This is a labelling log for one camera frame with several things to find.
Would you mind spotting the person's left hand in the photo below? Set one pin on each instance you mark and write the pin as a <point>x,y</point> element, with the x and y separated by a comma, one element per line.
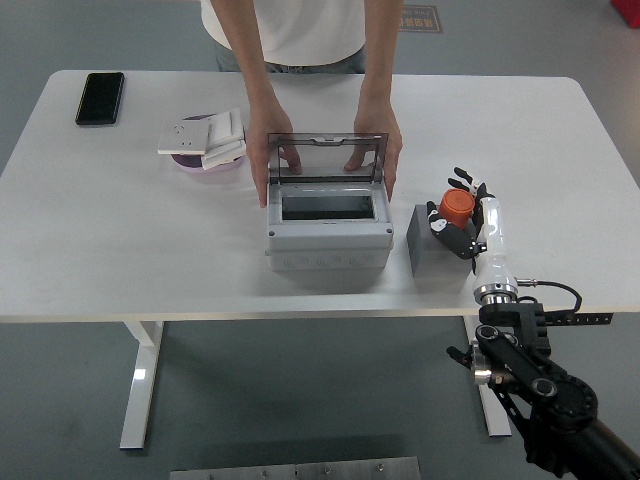
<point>380,122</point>

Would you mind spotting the person's right hand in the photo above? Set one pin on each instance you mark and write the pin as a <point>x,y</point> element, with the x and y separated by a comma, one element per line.
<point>267,122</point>

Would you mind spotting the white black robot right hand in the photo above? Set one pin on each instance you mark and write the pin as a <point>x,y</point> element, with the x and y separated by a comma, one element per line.
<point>492,250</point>

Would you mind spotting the orange cylindrical battery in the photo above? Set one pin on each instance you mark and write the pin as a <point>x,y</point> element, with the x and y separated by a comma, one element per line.
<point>457,207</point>

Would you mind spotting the smoky transparent box lid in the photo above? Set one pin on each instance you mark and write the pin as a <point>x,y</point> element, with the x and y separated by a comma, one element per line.
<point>327,156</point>

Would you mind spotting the grey plastic enclosure box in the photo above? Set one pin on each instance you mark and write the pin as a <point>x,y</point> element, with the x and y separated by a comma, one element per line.
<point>325,245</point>

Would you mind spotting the person's right forearm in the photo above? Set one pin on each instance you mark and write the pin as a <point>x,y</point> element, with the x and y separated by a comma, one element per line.
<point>255,70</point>

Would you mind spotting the person's left forearm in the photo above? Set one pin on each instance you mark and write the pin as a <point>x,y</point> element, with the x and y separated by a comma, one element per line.
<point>377,70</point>

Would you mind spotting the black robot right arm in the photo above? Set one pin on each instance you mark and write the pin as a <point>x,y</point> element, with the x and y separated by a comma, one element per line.
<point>550,390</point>

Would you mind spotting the grey block with round hole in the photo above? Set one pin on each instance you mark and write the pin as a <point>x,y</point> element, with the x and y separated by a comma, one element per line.
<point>416,240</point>

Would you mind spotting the pink round dish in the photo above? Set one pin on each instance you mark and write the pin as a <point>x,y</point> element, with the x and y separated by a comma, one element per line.
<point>187,165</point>

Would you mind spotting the person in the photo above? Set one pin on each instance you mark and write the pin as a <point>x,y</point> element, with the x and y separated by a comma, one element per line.
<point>310,30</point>

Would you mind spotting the brown floor sign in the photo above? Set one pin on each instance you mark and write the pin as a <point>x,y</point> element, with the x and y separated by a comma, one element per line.
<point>422,20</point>

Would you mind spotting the black table control panel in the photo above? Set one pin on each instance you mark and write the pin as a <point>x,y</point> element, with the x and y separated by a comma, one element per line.
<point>590,318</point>

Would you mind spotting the white table leg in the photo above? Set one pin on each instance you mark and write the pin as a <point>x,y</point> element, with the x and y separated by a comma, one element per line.
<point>495,415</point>
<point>140,385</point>

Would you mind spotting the black smartphone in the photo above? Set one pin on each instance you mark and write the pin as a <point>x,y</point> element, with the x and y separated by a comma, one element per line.
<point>100,97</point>

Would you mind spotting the red object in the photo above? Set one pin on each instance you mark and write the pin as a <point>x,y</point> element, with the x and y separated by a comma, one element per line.
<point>627,10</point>

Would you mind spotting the grey metal plate with screws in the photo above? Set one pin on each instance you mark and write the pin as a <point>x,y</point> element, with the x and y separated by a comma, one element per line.
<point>295,472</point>

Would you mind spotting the white wall switch plate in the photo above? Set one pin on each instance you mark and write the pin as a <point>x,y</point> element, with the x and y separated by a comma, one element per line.
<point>225,155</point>
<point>227,125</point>

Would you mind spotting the white wall socket plate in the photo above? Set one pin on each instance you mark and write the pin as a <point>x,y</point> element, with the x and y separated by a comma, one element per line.
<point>182,137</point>

